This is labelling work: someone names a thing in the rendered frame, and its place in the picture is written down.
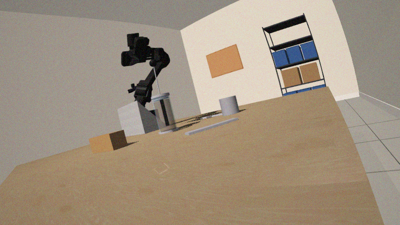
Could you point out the tan box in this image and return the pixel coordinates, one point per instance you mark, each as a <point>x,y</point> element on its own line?
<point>108,142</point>

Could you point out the glass french press with black plunger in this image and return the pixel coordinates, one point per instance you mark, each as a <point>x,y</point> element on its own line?
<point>163,109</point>

